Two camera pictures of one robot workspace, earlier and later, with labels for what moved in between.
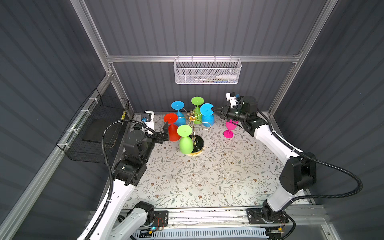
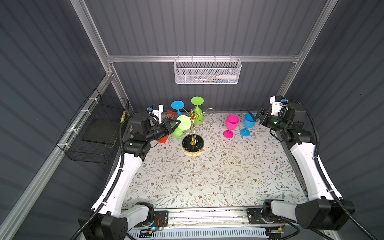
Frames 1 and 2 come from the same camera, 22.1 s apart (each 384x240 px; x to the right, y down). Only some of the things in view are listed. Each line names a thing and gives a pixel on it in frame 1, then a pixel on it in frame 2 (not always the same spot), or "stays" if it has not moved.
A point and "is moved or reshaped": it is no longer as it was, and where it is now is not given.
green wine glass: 197,101 stays
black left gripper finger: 165,131 -> 176,120
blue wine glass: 208,118 is moved or reshaped
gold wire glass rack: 198,141 stays
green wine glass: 185,144 -> 185,123
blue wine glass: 178,105 stays
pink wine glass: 230,125 stays
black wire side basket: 83,140 stays
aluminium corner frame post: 86,20 stays
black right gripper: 222,114 -> 266,115
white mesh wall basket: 204,71 stays
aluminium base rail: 310,219 stays
